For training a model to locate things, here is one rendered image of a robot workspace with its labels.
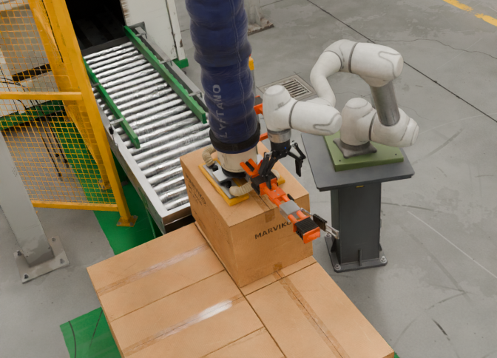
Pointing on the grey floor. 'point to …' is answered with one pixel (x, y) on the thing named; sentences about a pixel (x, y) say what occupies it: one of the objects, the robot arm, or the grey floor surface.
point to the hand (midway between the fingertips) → (283, 178)
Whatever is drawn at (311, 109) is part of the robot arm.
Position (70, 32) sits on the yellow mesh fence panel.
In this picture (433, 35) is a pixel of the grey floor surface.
